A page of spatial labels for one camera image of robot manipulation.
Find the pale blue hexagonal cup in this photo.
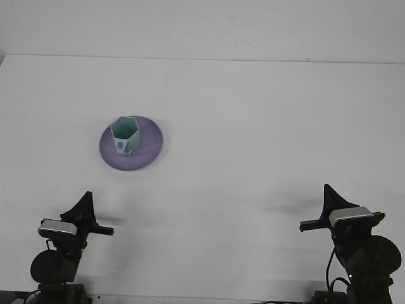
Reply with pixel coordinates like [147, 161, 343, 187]
[109, 116, 142, 157]

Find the pale purple round plate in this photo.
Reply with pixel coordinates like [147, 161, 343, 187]
[99, 115, 165, 172]

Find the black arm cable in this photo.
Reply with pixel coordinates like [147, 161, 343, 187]
[325, 246, 351, 304]

